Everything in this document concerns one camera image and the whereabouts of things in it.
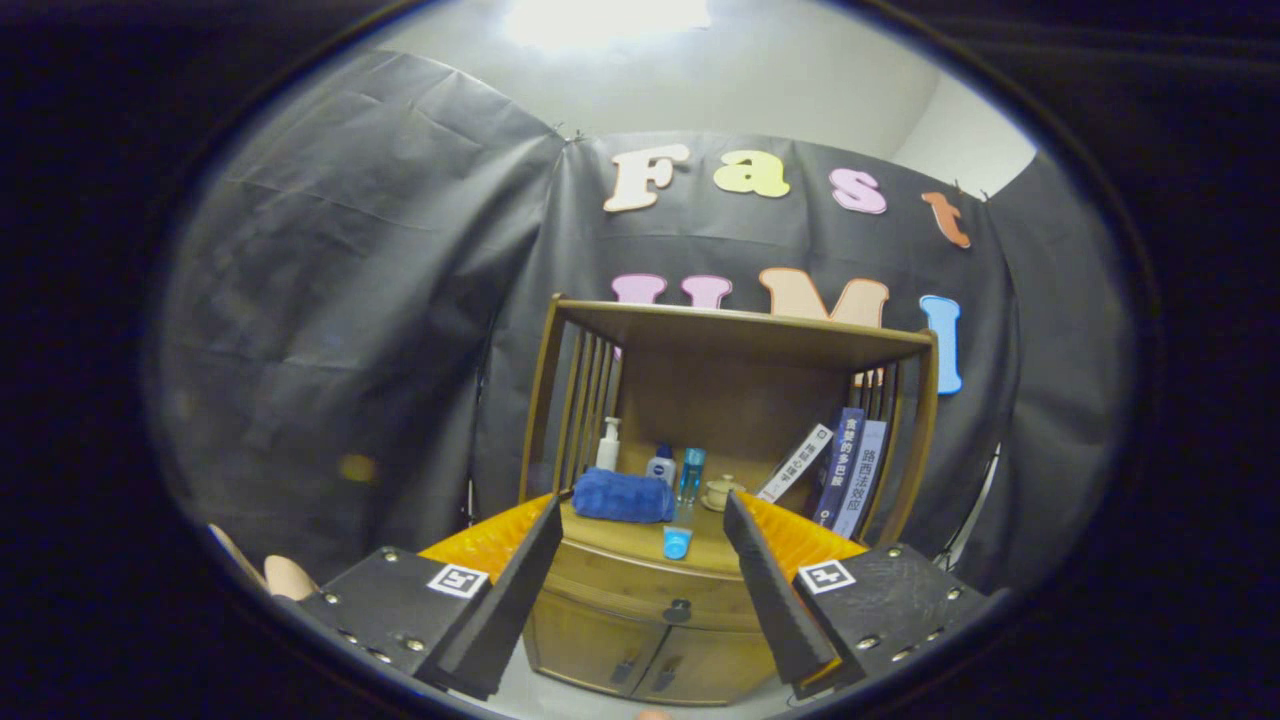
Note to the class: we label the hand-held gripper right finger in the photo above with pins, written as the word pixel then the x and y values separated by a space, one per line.
pixel 775 610

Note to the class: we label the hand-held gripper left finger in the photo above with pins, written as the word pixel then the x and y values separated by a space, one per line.
pixel 500 620

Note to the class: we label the blue white tube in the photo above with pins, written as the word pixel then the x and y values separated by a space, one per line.
pixel 677 543

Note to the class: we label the wooden drawer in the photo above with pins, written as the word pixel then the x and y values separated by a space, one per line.
pixel 620 585

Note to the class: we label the wooden cabinet door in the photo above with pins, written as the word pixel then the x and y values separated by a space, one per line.
pixel 580 650
pixel 710 670

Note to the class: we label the wooden countertop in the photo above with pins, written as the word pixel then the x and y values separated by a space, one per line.
pixel 620 535

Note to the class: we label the wooden cabinet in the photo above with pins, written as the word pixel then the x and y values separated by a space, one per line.
pixel 730 390

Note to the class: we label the beige lidded teacup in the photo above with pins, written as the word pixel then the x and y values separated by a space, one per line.
pixel 720 494

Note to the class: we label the white book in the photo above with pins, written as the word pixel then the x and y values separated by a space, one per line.
pixel 795 462

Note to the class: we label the pale lilac book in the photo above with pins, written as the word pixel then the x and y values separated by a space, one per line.
pixel 862 480

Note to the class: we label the dark blue book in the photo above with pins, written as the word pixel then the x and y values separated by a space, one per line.
pixel 840 465

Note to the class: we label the clear blue bottle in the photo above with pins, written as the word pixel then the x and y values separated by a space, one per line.
pixel 691 475

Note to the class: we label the blue folded towel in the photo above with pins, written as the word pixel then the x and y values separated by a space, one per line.
pixel 622 497

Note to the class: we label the white bottle with blue cap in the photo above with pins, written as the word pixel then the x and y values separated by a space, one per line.
pixel 661 470

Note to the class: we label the white pump bottle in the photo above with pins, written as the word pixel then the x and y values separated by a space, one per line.
pixel 607 452

